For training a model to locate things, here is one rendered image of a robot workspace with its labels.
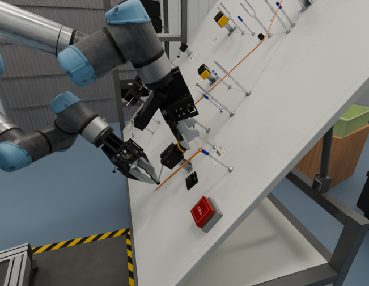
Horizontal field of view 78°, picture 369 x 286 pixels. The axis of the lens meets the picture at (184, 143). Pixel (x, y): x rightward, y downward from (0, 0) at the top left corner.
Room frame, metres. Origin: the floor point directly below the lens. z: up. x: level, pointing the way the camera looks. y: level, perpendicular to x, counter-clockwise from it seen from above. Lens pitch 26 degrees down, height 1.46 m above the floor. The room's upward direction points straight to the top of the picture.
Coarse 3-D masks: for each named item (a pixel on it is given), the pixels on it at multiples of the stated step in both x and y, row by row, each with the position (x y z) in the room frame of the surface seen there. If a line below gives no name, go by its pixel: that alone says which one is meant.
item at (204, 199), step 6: (204, 198) 0.41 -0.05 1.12; (198, 204) 0.40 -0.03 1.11; (204, 204) 0.39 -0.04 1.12; (210, 204) 0.39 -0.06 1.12; (192, 210) 0.40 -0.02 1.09; (198, 210) 0.39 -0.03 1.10; (204, 210) 0.38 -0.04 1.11; (210, 210) 0.37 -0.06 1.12; (198, 216) 0.38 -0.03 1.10; (204, 216) 0.37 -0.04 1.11; (210, 216) 0.37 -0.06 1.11; (198, 222) 0.36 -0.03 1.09; (204, 222) 0.36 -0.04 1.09
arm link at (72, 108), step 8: (56, 96) 0.59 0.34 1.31; (64, 96) 0.59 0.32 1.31; (72, 96) 0.61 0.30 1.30; (56, 104) 0.58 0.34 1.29; (64, 104) 0.58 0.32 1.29; (72, 104) 0.59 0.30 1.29; (80, 104) 0.60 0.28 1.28; (56, 112) 0.58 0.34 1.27; (64, 112) 0.57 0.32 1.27; (72, 112) 0.58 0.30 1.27; (80, 112) 0.58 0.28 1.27; (88, 112) 0.59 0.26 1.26; (56, 120) 0.60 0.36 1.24; (64, 120) 0.58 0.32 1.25; (72, 120) 0.57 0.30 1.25; (80, 120) 0.57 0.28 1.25; (88, 120) 0.58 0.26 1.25; (64, 128) 0.58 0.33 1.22; (72, 128) 0.58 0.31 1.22; (80, 128) 0.57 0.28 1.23
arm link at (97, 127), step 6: (96, 120) 0.59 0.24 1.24; (102, 120) 0.60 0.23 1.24; (90, 126) 0.57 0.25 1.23; (96, 126) 0.57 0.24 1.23; (102, 126) 0.58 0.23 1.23; (108, 126) 0.60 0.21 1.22; (84, 132) 0.56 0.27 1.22; (90, 132) 0.56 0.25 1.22; (96, 132) 0.57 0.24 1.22; (102, 132) 0.57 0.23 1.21; (84, 138) 0.58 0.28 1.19; (90, 138) 0.56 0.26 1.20; (96, 138) 0.57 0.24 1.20
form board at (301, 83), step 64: (256, 0) 1.09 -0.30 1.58; (320, 0) 0.71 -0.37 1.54; (192, 64) 1.19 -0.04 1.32; (256, 64) 0.72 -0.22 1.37; (320, 64) 0.52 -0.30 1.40; (256, 128) 0.51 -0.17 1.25; (320, 128) 0.39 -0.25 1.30; (192, 192) 0.49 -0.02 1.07; (256, 192) 0.36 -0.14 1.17; (192, 256) 0.34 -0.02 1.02
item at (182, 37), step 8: (104, 0) 1.47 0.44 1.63; (184, 0) 1.59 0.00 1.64; (104, 8) 1.46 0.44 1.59; (184, 8) 1.59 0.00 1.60; (184, 16) 1.59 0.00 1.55; (184, 24) 1.59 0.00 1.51; (184, 32) 1.59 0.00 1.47; (160, 40) 1.55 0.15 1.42; (168, 40) 1.57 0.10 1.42; (176, 40) 1.58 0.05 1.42; (184, 40) 1.59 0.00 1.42; (120, 96) 1.47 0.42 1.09; (144, 96) 1.58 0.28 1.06; (120, 104) 1.47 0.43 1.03; (128, 104) 1.49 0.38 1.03; (136, 104) 1.50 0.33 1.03; (120, 112) 1.47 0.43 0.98; (120, 120) 1.47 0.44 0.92; (120, 128) 1.46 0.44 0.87
